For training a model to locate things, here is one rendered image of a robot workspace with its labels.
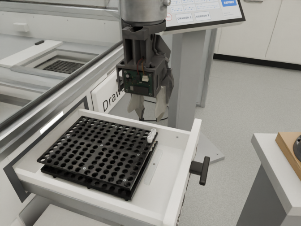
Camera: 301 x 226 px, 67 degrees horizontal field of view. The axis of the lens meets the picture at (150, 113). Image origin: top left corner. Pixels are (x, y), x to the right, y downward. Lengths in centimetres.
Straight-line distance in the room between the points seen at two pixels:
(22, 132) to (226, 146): 163
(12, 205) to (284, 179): 67
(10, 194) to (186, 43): 113
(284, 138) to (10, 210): 76
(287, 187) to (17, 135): 67
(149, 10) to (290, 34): 309
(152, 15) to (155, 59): 8
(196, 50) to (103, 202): 115
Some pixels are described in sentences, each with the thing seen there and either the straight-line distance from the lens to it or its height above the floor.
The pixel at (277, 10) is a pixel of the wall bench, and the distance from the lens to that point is 331.
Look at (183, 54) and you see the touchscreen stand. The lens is 140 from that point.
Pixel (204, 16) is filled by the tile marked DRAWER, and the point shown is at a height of 100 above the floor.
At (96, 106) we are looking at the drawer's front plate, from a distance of 72.
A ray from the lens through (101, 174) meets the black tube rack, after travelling 49.
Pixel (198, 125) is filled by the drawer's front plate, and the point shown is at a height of 93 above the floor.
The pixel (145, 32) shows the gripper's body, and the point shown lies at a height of 117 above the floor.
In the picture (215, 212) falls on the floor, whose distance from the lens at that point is 153.
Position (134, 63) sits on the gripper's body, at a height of 112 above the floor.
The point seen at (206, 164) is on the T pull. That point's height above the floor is 91.
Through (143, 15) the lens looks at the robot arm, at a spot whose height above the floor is 119.
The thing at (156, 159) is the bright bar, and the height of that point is 85.
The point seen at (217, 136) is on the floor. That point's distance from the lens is 201.
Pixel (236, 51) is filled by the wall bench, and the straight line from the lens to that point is 343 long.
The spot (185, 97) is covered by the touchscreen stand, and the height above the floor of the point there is 47.
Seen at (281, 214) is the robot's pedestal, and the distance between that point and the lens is 84.
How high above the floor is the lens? 127
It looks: 35 degrees down
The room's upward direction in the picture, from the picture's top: straight up
